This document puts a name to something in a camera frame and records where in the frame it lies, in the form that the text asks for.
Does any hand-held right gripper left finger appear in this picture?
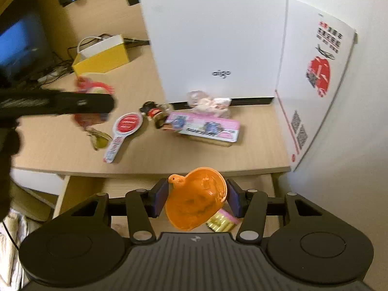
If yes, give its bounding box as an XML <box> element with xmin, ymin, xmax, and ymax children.
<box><xmin>71</xmin><ymin>179</ymin><xmax>169</xmax><ymax>243</ymax></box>

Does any black looped cable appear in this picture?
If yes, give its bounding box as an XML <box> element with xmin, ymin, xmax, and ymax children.
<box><xmin>67</xmin><ymin>45</ymin><xmax>80</xmax><ymax>65</ymax></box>

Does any white computer case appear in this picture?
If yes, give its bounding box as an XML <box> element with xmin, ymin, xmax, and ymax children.
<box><xmin>135</xmin><ymin>0</ymin><xmax>288</xmax><ymax>105</ymax></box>

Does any narrow white drawer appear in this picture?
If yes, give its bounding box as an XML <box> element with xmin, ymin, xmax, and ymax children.
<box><xmin>9</xmin><ymin>168</ymin><xmax>66</xmax><ymax>195</ymax></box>

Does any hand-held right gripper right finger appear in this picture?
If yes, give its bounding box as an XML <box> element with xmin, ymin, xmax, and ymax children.
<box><xmin>226</xmin><ymin>178</ymin><xmax>322</xmax><ymax>243</ymax></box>

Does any white printed leaflet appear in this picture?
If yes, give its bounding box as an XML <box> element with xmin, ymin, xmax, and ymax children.
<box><xmin>275</xmin><ymin>0</ymin><xmax>357</xmax><ymax>172</ymax></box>

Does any white extension socket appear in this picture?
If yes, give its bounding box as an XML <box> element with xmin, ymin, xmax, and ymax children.
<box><xmin>38</xmin><ymin>67</ymin><xmax>73</xmax><ymax>83</ymax></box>

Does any white quilted bedding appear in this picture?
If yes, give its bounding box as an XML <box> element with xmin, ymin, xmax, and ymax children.
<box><xmin>0</xmin><ymin>209</ymin><xmax>42</xmax><ymax>291</ymax></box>

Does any wide white drawer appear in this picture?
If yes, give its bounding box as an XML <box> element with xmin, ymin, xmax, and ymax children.
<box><xmin>51</xmin><ymin>173</ymin><xmax>276</xmax><ymax>237</ymax></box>

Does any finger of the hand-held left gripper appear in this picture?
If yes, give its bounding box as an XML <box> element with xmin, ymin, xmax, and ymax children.
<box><xmin>0</xmin><ymin>89</ymin><xmax>116</xmax><ymax>119</ymax></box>

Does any pink white squishy toy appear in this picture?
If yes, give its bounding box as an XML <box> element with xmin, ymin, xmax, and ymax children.
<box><xmin>74</xmin><ymin>77</ymin><xmax>116</xmax><ymax>128</ymax></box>

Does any white looped cable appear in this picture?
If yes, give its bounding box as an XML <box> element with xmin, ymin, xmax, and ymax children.
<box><xmin>77</xmin><ymin>35</ymin><xmax>107</xmax><ymax>56</ymax></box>

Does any yellow pink cupcake toy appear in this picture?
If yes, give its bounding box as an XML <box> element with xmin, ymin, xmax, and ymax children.
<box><xmin>205</xmin><ymin>209</ymin><xmax>241</xmax><ymax>233</ymax></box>

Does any yellow cardboard box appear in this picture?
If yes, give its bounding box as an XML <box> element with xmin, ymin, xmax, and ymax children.
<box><xmin>72</xmin><ymin>35</ymin><xmax>129</xmax><ymax>75</ymax></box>

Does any orange plastic pumpkin shell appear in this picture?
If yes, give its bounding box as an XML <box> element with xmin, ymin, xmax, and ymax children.
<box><xmin>164</xmin><ymin>167</ymin><xmax>228</xmax><ymax>230</ymax></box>

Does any keychain with yellow charm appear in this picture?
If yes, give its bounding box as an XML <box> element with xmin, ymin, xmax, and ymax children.
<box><xmin>86</xmin><ymin>128</ymin><xmax>113</xmax><ymax>152</ymax></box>

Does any clear bag of pink pieces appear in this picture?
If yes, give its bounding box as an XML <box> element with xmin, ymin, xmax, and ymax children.
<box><xmin>186</xmin><ymin>90</ymin><xmax>233</xmax><ymax>119</ymax></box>

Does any black cable bundle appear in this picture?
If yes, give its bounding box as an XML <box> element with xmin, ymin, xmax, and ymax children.
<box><xmin>123</xmin><ymin>37</ymin><xmax>151</xmax><ymax>48</ymax></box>

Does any small dark bottle charm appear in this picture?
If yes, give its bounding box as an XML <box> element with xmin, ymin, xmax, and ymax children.
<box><xmin>139</xmin><ymin>101</ymin><xmax>174</xmax><ymax>130</ymax></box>

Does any black computer monitor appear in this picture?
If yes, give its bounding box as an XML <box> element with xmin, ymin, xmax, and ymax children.
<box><xmin>0</xmin><ymin>0</ymin><xmax>59</xmax><ymax>81</ymax></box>

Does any pink printed card pack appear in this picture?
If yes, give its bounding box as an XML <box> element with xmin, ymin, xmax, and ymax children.
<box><xmin>166</xmin><ymin>111</ymin><xmax>242</xmax><ymax>148</ymax></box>

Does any white paddle with red label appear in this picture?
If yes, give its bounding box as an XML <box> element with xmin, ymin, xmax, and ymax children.
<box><xmin>104</xmin><ymin>112</ymin><xmax>144</xmax><ymax>164</ymax></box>

